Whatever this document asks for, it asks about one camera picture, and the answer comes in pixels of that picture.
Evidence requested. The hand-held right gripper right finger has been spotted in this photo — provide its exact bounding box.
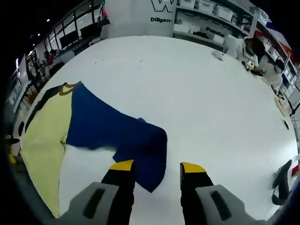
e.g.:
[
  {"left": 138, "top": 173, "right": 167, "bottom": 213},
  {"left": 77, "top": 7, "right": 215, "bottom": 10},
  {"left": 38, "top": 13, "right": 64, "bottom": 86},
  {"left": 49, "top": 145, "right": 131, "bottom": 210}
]
[{"left": 180, "top": 161, "right": 256, "bottom": 225}]

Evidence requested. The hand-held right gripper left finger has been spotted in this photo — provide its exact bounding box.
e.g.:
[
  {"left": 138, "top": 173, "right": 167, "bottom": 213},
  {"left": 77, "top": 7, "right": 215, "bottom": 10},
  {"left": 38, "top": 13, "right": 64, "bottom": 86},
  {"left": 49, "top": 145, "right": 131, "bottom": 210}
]
[{"left": 63, "top": 159, "right": 136, "bottom": 225}]

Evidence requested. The yellow blue grey garment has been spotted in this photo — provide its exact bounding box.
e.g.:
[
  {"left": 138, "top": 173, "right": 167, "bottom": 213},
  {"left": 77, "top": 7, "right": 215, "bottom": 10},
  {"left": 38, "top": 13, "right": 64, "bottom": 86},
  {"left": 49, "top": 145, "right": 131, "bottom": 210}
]
[{"left": 20, "top": 81, "right": 168, "bottom": 218}]

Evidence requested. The black curved object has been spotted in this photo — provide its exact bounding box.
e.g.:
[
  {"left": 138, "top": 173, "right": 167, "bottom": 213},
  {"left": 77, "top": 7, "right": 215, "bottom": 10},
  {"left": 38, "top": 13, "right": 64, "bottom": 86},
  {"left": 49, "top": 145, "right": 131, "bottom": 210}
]
[{"left": 271, "top": 159, "right": 293, "bottom": 206}]

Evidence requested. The black computer monitor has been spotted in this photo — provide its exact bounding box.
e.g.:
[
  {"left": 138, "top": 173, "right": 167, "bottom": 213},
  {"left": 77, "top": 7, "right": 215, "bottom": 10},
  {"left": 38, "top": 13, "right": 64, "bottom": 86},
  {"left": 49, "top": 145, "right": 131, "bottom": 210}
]
[
  {"left": 79, "top": 22, "right": 101, "bottom": 39},
  {"left": 59, "top": 30, "right": 78, "bottom": 49}
]

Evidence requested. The round wooden board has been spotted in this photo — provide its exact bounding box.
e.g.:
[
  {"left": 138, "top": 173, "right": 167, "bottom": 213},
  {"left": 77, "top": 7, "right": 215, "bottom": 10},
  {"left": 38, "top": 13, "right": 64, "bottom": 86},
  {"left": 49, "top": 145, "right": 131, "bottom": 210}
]
[{"left": 274, "top": 97, "right": 290, "bottom": 118}]

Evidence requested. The grey office chair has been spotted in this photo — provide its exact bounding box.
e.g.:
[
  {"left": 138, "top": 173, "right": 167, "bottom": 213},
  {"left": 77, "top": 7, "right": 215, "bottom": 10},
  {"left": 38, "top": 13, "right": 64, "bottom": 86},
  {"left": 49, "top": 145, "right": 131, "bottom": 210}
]
[{"left": 89, "top": 24, "right": 111, "bottom": 47}]

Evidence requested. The small white box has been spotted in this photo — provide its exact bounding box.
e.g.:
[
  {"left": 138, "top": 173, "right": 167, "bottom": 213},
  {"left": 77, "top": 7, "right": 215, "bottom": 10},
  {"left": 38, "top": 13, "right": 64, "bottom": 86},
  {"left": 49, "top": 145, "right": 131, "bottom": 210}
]
[{"left": 212, "top": 50, "right": 225, "bottom": 61}]

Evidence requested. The hanging grey bag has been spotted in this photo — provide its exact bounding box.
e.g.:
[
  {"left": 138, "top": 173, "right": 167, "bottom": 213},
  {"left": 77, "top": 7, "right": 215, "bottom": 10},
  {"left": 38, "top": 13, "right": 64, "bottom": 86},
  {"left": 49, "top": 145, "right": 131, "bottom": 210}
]
[{"left": 98, "top": 7, "right": 111, "bottom": 25}]

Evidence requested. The grey metal shelf rack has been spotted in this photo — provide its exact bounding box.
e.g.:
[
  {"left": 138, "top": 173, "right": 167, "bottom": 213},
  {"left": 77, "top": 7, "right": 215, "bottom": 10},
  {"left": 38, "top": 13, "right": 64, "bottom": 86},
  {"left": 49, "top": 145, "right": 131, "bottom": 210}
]
[{"left": 173, "top": 0, "right": 298, "bottom": 99}]

